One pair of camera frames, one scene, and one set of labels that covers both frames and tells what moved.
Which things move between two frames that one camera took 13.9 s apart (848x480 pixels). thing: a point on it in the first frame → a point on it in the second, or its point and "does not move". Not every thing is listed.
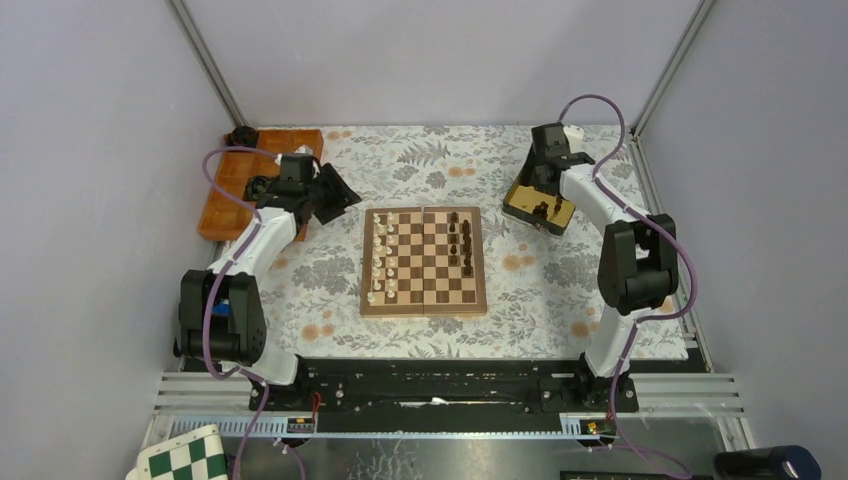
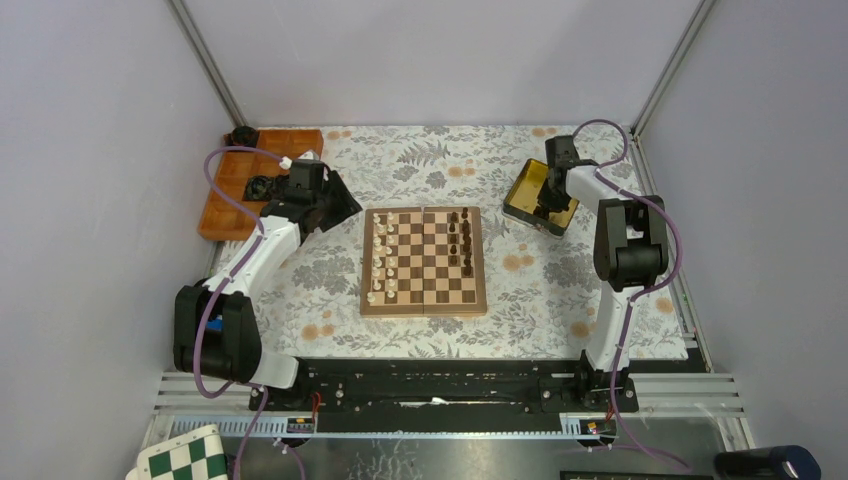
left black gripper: (341, 196) does not move
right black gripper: (532, 179) → (548, 202)
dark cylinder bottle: (786, 462) does not move
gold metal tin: (540, 207) does not move
